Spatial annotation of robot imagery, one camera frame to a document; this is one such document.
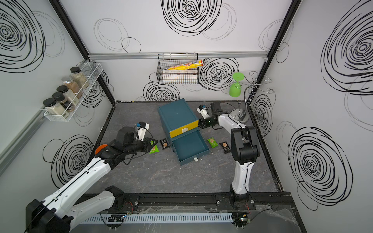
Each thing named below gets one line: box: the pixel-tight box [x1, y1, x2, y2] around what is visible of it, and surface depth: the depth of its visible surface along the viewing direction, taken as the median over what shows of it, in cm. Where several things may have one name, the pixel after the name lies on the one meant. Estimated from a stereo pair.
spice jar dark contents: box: [51, 91, 74, 113], surface depth 66 cm
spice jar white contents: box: [56, 85, 80, 107], surface depth 70 cm
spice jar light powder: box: [42, 98, 70, 118], surface depth 63 cm
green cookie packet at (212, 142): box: [207, 136, 219, 149], surface depth 97 cm
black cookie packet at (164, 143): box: [158, 137, 170, 150], surface depth 96 cm
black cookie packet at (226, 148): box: [219, 141, 232, 154], surface depth 95 cm
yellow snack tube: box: [167, 59, 205, 71], surface depth 88 cm
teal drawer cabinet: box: [158, 98, 210, 157], surface depth 85 cm
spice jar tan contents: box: [69, 66, 90, 89], surface depth 77 cm
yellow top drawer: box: [169, 119, 200, 139], surface depth 82 cm
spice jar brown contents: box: [61, 76, 83, 99], surface depth 71 cm
